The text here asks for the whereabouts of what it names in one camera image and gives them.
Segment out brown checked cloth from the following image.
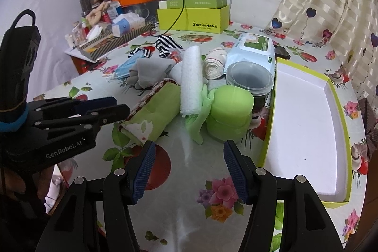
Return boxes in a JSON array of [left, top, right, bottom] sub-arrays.
[[358, 98, 378, 161]]

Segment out black white striped sock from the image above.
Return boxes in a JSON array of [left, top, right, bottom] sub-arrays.
[[155, 35, 183, 58]]

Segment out small striped sock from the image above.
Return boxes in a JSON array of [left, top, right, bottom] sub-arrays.
[[128, 47, 153, 59]]

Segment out green towel with patterned trim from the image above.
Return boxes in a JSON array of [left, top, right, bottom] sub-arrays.
[[119, 79, 181, 145]]

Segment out striped tray of toiletries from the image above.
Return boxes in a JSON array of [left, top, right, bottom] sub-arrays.
[[63, 22, 154, 63]]

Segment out black smartphone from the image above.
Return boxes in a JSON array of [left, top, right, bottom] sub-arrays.
[[274, 45, 291, 60]]

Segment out white tray green rim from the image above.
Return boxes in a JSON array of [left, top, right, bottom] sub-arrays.
[[256, 59, 352, 209]]

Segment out clear lidded plastic tub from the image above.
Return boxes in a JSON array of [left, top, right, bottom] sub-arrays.
[[226, 61, 274, 112]]

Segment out lime green cardboard box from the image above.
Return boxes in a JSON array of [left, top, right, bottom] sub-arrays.
[[157, 6, 229, 34]]

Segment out rolled beige bandage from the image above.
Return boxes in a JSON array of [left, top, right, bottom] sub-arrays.
[[203, 47, 227, 80]]

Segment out grey white socks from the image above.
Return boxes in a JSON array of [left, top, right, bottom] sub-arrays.
[[126, 58, 183, 90]]

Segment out green round plastic container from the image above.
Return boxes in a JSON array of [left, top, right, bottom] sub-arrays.
[[206, 85, 254, 141]]

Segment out white towel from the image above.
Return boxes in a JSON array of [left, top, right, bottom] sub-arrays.
[[181, 45, 203, 117]]

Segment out wet wipes pack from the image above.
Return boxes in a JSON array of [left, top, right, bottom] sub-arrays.
[[223, 33, 276, 75]]

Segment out black power cable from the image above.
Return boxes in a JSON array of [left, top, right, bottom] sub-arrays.
[[149, 0, 188, 37]]

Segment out cream curtain with hearts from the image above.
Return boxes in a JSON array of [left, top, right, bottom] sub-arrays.
[[266, 0, 377, 107]]

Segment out green flat carton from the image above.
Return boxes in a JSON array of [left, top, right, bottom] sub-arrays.
[[159, 0, 228, 9]]

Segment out blue face mask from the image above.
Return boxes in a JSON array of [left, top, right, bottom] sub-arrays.
[[114, 56, 140, 79]]

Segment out light green cloth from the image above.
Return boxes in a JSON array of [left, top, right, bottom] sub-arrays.
[[185, 84, 215, 145]]

